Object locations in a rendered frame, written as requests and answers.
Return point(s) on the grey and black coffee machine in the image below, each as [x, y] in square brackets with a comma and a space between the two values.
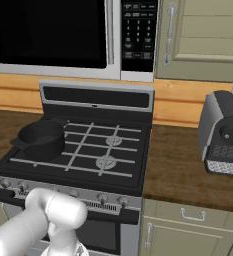
[221, 130]

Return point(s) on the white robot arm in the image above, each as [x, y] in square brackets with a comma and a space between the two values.
[56, 208]

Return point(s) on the steel oven door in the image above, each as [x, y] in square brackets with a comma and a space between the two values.
[104, 236]

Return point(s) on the black cooking pot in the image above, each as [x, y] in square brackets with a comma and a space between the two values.
[43, 138]

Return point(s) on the black and steel stove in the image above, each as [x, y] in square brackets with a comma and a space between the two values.
[98, 150]

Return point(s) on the pale green drawer front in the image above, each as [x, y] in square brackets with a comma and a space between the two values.
[168, 210]

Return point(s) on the steel microwave oven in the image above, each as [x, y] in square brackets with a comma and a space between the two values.
[54, 33]

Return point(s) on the grey stove knob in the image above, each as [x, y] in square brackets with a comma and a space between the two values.
[123, 201]
[4, 182]
[102, 199]
[23, 187]
[73, 193]

